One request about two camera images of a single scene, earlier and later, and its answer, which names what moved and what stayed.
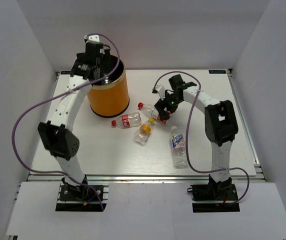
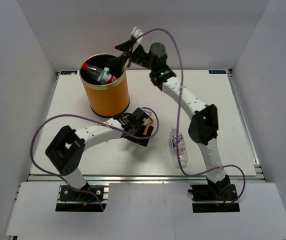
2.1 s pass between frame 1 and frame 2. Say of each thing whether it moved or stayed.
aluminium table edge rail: stayed
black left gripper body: moved
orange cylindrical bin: stayed
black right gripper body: moved
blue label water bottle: stayed
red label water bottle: moved
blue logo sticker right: stayed
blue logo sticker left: stayed
